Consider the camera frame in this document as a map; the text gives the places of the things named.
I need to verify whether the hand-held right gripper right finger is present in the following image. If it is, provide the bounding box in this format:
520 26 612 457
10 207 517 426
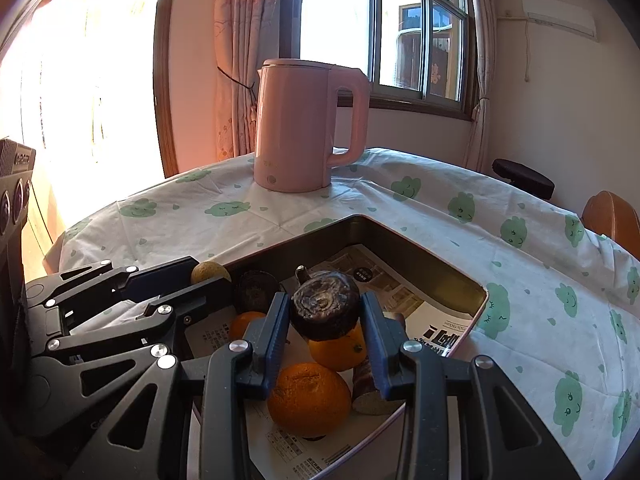
360 293 581 480

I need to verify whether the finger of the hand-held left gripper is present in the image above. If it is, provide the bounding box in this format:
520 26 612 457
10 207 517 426
25 256 202 336
29 279 237 437

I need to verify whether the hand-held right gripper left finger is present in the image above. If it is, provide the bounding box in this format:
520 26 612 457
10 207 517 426
65 294 292 480

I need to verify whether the tan longan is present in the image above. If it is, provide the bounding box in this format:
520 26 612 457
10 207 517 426
190 261 232 286

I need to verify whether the small smooth orange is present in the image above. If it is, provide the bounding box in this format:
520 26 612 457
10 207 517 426
308 322 367 372
229 311 268 343

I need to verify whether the purple-brown passion fruit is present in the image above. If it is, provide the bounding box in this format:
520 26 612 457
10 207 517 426
234 270 280 317

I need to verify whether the dark passion fruit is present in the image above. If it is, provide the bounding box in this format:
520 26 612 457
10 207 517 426
290 266 362 343

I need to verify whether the large dimpled orange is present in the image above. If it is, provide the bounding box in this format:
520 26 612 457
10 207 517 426
267 362 352 438

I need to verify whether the rectangular metal tin box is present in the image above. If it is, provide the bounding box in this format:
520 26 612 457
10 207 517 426
187 214 488 480

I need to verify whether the white green-cloud tablecloth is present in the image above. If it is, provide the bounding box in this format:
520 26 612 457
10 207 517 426
42 147 640 480

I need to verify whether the pink electric kettle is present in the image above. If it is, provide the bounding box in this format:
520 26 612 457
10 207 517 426
253 58 370 194

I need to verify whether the dark round stool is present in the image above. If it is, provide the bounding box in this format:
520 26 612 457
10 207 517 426
491 158 556 201

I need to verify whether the wide pink curtain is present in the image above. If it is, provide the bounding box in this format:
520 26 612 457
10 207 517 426
212 0 303 163

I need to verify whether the brown leather armchair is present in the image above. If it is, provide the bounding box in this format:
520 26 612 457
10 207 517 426
581 191 640 251

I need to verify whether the narrow pink curtain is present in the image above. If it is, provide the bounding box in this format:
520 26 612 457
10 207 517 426
465 0 501 173

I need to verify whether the sliding glass window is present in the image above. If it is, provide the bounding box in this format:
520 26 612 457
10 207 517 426
277 0 476 121

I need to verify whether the brown wooden door frame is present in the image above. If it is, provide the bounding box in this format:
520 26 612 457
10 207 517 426
152 0 181 178

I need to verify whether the white air conditioner cable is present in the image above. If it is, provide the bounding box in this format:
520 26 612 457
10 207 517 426
522 17 532 82

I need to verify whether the white wall air conditioner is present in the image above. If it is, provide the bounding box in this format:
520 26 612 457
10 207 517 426
521 0 598 41

